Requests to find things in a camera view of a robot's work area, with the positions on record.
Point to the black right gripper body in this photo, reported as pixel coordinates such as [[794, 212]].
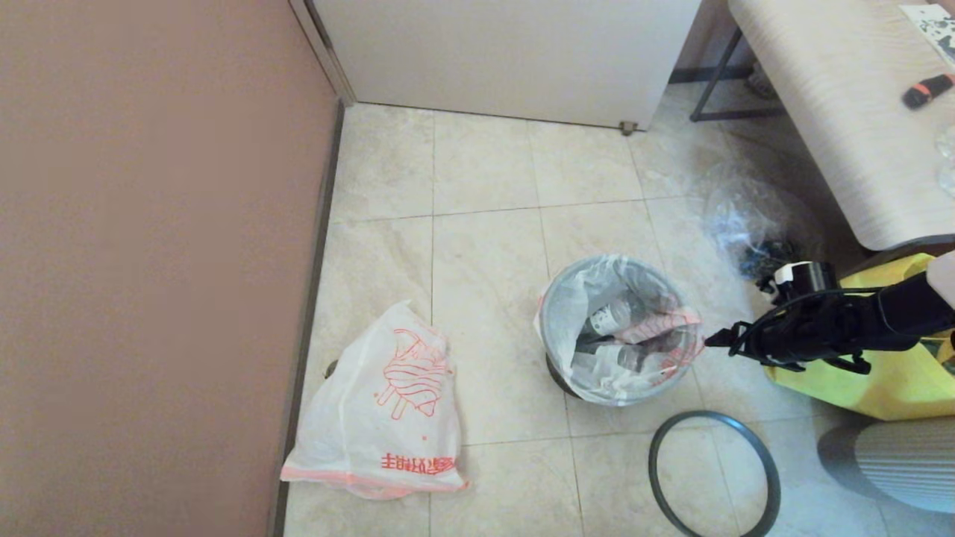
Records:
[[821, 332]]

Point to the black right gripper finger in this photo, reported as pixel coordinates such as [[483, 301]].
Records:
[[740, 347], [735, 334]]

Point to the new white orange-print bag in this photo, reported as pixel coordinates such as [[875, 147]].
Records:
[[373, 425]]

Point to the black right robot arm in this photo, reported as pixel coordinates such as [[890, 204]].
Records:
[[910, 313]]

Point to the yellow fabric tote bag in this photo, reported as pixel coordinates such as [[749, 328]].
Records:
[[895, 388]]

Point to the clear plastic bag dark contents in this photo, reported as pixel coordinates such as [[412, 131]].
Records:
[[735, 216]]

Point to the black round trash bin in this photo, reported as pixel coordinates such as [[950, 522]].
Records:
[[559, 377]]

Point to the crushed clear plastic bottle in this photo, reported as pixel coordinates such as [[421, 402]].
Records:
[[634, 356]]

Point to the labelled clear plastic bottle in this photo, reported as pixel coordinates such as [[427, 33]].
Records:
[[608, 317]]

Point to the grey ribbed round object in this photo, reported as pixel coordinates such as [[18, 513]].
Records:
[[903, 462]]

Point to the crumpled clear plastic wrap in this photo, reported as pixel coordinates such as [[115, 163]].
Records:
[[947, 160]]

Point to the small metal door foot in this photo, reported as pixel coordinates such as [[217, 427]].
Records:
[[627, 129]]

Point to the black orange marker pen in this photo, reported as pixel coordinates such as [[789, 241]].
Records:
[[925, 89]]

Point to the black-white printed paper sheet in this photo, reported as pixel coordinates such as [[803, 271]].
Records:
[[936, 30]]

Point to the white door panel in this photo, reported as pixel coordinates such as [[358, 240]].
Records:
[[507, 52]]

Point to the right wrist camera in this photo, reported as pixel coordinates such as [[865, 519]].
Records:
[[802, 277]]

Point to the black metal table frame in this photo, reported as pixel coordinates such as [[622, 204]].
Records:
[[715, 77]]

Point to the grey door frame strip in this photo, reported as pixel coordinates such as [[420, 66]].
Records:
[[326, 56]]

